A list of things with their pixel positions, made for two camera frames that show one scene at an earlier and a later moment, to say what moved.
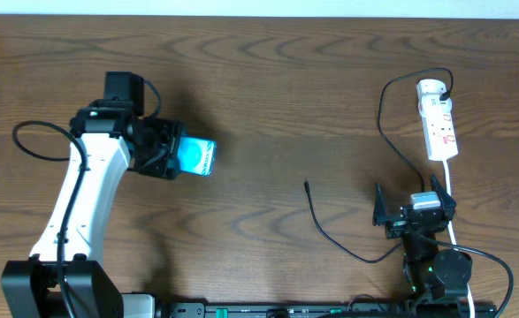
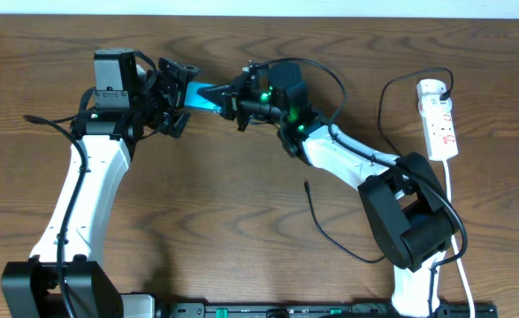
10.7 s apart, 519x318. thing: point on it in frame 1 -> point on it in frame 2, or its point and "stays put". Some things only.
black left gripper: (162, 166) -> (174, 91)
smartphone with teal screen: (195, 155) -> (192, 98)
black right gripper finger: (379, 209) -> (221, 94)
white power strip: (438, 132) stays put
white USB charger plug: (431, 105) stays put
